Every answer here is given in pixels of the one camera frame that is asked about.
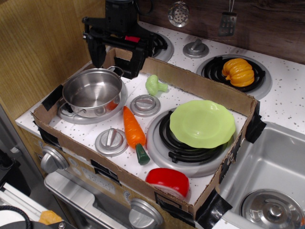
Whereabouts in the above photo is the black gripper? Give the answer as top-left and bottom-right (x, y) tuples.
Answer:
(81, 16), (157, 80)

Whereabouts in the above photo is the orange toy carrot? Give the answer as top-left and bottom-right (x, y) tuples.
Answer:
(123, 106), (150, 165)

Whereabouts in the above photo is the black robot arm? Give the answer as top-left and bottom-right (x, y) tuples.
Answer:
(82, 0), (156, 79)

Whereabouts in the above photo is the light green plastic plate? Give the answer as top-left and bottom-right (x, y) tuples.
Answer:
(170, 100), (236, 148)

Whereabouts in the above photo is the green toy broccoli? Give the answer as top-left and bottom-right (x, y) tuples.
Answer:
(145, 74), (168, 96)

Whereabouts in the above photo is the silver stove knob upper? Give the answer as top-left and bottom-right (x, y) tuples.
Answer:
(131, 94), (161, 117)

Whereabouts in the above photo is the hanging silver skimmer ladle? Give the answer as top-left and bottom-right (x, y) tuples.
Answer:
(168, 0), (190, 28)

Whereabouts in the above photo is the silver stove knob lower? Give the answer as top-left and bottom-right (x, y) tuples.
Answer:
(95, 128), (128, 157)

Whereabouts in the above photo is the back right black burner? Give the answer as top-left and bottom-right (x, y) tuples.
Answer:
(196, 54), (272, 100)

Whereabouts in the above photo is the front right black burner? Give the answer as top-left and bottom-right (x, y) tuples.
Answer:
(146, 109), (234, 178)

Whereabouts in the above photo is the hanging silver slotted spatula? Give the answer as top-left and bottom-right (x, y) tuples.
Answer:
(218, 0), (237, 37)

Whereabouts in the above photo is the silver oven knob left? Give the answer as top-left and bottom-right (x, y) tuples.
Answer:
(41, 146), (69, 174)

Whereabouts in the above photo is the silver oven knob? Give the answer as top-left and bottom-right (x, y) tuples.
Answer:
(129, 198), (164, 229)
(41, 146), (69, 174)

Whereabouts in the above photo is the orange toy pumpkin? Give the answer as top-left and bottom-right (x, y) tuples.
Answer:
(222, 58), (254, 87)

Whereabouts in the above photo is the red toy cheese wheel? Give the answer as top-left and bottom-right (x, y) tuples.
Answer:
(145, 168), (190, 199)

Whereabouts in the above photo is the silver oven door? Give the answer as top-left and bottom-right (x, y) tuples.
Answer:
(44, 172), (131, 229)

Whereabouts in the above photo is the silver oven knob right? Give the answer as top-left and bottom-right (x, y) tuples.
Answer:
(129, 198), (164, 229)

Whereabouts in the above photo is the orange sponge piece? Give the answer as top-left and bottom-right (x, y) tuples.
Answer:
(38, 210), (62, 225)

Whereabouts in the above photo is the silver toy sink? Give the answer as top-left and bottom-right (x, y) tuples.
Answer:
(216, 123), (305, 229)

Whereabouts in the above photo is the stainless steel pot lid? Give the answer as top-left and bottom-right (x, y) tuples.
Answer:
(240, 189), (305, 229)

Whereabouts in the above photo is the black braided cable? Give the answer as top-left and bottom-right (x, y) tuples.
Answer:
(0, 205), (32, 229)

